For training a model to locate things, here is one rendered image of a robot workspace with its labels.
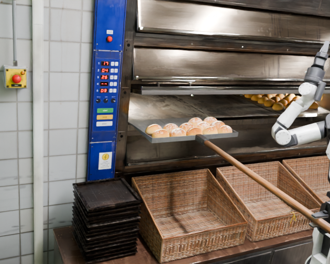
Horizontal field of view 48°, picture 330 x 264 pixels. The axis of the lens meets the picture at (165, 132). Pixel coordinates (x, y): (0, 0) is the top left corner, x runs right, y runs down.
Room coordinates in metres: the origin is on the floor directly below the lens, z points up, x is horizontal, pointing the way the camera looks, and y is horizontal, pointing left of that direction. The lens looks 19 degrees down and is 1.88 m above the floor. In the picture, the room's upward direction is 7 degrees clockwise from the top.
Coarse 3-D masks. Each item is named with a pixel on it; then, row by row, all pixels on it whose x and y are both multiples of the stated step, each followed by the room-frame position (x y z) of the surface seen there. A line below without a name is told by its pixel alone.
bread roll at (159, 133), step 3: (159, 129) 1.86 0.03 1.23; (162, 129) 1.86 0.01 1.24; (153, 132) 1.85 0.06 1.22; (156, 132) 1.84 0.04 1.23; (159, 132) 1.84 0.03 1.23; (162, 132) 1.85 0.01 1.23; (165, 132) 1.85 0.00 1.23; (153, 135) 1.83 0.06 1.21; (156, 135) 1.83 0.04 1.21; (159, 135) 1.83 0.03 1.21; (162, 135) 1.84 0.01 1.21; (165, 135) 1.84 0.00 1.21; (168, 135) 1.86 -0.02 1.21
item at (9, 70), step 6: (6, 66) 1.71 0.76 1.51; (12, 66) 1.72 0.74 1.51; (18, 66) 1.74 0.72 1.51; (24, 66) 1.75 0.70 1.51; (6, 72) 1.68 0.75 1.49; (12, 72) 1.69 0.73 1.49; (18, 72) 1.70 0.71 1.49; (6, 78) 1.68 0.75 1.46; (24, 78) 1.71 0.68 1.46; (6, 84) 1.68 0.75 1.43; (12, 84) 1.69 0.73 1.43; (18, 84) 1.70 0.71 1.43; (24, 84) 1.71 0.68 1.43
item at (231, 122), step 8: (224, 120) 2.36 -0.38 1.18; (232, 120) 2.39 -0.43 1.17; (240, 120) 2.42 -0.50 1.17; (248, 120) 2.45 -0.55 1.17; (256, 120) 2.48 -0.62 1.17; (264, 120) 2.51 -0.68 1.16; (272, 120) 2.55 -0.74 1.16; (296, 120) 2.66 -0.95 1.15; (304, 120) 2.69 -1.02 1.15; (312, 120) 2.73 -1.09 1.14; (128, 128) 2.04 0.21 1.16
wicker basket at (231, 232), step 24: (144, 192) 2.04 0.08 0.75; (168, 192) 2.12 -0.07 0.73; (192, 192) 2.20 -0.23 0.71; (216, 192) 2.16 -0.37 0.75; (144, 216) 1.84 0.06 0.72; (168, 216) 2.07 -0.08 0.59; (192, 216) 2.11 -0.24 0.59; (216, 216) 2.13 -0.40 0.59; (240, 216) 1.93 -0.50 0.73; (168, 240) 1.64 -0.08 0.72; (192, 240) 1.71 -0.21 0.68; (216, 240) 1.79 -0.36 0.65; (240, 240) 1.87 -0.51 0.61
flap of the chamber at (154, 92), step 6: (132, 90) 2.03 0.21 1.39; (138, 90) 1.96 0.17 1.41; (156, 90) 1.96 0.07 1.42; (162, 90) 1.98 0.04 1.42; (168, 90) 1.99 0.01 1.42; (174, 90) 2.01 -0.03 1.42; (180, 90) 2.03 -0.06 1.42; (186, 90) 2.04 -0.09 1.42; (192, 90) 2.06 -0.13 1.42; (198, 90) 2.08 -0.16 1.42; (204, 90) 2.10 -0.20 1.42; (210, 90) 2.12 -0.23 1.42; (216, 90) 2.14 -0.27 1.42; (222, 90) 2.15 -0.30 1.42; (228, 90) 2.18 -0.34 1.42; (234, 90) 2.19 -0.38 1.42; (240, 90) 2.22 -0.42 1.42; (246, 90) 2.24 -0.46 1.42; (252, 90) 2.26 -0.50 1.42; (258, 90) 2.28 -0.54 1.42; (264, 90) 2.30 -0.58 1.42; (270, 90) 2.32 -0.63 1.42; (276, 90) 2.35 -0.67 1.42; (282, 90) 2.37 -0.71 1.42; (288, 90) 2.39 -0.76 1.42; (294, 90) 2.42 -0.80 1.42; (324, 90) 2.54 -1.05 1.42
